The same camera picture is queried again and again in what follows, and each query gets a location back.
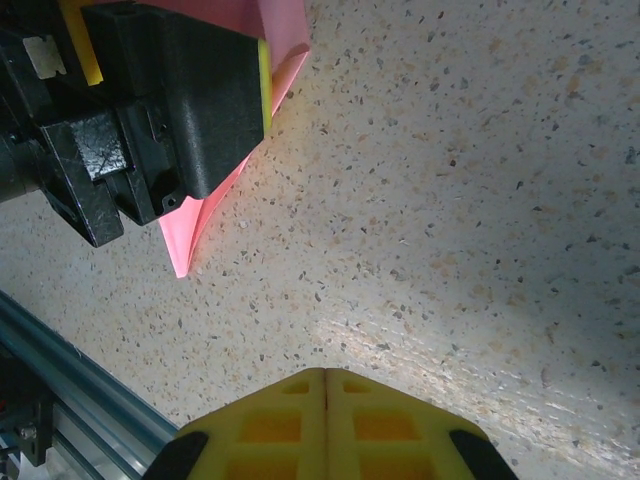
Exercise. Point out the aluminium front frame rail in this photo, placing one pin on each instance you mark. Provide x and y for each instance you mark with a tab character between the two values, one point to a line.
100	425

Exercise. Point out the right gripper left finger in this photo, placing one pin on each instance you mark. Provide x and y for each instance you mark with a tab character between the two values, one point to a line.
310	425

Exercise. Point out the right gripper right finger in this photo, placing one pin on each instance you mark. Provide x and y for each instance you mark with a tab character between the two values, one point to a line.
340	425

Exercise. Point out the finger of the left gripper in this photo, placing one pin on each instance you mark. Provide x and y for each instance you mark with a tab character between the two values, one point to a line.
82	45
200	100

